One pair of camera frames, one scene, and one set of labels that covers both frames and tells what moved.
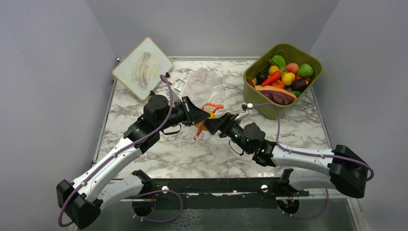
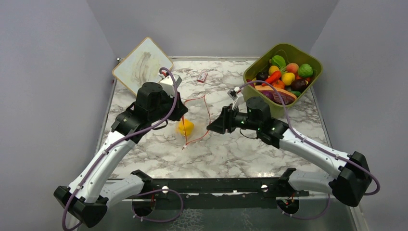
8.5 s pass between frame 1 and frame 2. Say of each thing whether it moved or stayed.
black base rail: stayed
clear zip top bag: moved
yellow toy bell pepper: moved
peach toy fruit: stayed
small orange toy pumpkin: stayed
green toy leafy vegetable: stayed
